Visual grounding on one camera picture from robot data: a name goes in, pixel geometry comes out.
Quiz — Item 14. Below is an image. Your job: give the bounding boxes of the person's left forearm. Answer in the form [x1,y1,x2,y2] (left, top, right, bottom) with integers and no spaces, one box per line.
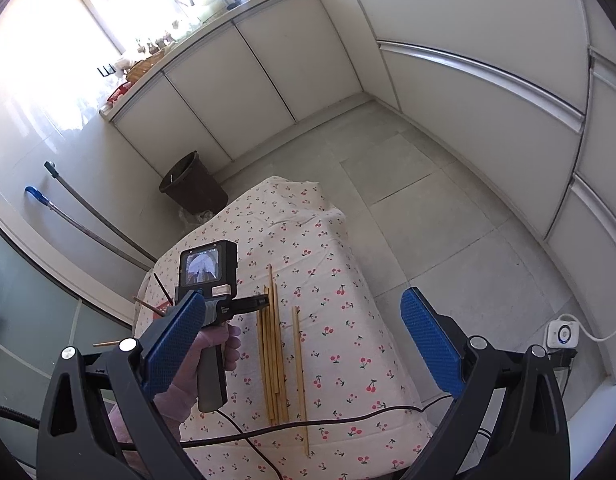
[105,400,181,462]

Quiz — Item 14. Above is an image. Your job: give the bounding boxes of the white kitchen base cabinets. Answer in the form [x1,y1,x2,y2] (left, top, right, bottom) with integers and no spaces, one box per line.
[100,0,616,273]

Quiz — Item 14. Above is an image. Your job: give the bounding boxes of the blue handled mop pole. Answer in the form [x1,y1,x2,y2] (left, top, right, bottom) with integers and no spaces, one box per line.
[24,186,155,272]

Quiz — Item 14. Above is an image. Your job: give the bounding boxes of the clear plastic bag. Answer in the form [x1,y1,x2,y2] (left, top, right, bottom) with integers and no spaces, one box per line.
[177,207,217,229]

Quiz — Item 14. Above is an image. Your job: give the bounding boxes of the white kitchen countertop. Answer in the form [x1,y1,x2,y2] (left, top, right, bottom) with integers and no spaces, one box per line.
[98,0,349,117]

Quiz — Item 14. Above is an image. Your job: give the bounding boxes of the dark brown chopstick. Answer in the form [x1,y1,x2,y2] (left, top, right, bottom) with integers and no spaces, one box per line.
[132,297,167,314]
[154,273,175,305]

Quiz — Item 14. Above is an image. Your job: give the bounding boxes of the bunch of bamboo chopsticks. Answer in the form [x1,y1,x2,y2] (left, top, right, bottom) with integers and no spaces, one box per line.
[256,263,310,459]

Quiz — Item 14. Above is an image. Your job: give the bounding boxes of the black handled mop pole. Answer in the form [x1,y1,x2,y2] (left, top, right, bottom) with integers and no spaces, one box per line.
[43,161,158,264]

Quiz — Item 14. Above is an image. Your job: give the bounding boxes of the wicker basket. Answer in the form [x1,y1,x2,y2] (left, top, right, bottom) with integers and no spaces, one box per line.
[124,50,169,84]

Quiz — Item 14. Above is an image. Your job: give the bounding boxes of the bright kitchen window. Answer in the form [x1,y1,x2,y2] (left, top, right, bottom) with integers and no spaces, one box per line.
[72,0,251,57]

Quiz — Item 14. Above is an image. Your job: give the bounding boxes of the cherry print tablecloth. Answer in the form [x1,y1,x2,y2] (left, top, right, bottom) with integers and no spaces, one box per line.
[132,176,437,480]

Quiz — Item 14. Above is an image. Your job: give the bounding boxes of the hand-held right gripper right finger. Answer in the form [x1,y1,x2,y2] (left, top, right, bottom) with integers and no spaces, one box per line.
[400,286,572,480]

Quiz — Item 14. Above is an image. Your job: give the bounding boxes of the white wall socket adapter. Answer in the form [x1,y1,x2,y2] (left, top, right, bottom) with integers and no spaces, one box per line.
[545,314,579,349]

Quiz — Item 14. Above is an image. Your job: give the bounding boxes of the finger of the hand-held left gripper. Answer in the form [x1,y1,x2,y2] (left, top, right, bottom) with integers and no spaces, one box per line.
[227,294,269,317]

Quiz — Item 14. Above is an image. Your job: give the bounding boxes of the black cable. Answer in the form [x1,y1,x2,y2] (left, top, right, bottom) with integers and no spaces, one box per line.
[180,394,455,448]
[214,409,291,480]

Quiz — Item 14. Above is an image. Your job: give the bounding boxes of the white cable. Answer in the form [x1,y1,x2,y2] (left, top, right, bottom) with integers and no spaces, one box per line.
[560,312,616,343]

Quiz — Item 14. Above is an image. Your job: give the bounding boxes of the person's left hand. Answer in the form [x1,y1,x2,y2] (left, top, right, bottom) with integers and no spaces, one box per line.
[154,324,241,424]

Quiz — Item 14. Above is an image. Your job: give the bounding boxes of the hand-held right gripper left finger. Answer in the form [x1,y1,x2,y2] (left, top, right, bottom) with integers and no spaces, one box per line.
[38,289,207,480]

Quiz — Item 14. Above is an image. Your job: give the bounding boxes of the brown trash bin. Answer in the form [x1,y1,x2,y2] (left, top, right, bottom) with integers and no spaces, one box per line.
[159,151,229,215]

